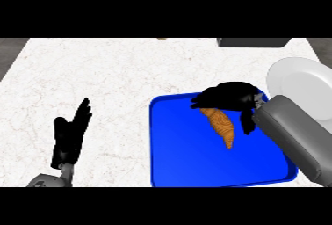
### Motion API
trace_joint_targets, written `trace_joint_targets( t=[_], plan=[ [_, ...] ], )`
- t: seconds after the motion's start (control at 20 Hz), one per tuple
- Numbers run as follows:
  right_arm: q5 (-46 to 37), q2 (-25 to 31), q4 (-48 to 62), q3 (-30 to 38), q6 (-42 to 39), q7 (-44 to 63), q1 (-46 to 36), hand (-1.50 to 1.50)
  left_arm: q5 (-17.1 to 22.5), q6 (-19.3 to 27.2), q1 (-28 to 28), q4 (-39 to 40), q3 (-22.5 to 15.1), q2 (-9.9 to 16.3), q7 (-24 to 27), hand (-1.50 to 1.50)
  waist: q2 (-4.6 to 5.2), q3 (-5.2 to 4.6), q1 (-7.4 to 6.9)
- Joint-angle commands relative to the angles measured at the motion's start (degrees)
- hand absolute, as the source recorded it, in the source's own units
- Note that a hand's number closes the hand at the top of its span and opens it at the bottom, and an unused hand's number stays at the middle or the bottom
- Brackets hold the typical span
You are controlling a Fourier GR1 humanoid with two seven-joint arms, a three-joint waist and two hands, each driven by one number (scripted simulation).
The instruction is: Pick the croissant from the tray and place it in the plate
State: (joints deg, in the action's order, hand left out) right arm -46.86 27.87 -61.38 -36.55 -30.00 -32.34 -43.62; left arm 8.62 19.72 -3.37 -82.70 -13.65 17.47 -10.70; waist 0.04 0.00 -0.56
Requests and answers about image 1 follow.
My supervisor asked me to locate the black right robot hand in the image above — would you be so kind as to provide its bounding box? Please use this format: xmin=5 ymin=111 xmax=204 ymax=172
xmin=189 ymin=81 xmax=264 ymax=136

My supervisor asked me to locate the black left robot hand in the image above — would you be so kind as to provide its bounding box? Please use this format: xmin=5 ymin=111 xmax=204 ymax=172
xmin=49 ymin=97 xmax=93 ymax=171

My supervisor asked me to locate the white plate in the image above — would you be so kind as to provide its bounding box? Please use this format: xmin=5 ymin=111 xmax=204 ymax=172
xmin=266 ymin=56 xmax=332 ymax=135

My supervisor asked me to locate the blue tray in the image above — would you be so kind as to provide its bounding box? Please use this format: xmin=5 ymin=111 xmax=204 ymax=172
xmin=149 ymin=92 xmax=300 ymax=188

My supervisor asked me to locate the dark grey appliance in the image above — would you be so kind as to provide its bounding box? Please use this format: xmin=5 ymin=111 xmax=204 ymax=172
xmin=217 ymin=37 xmax=294 ymax=48

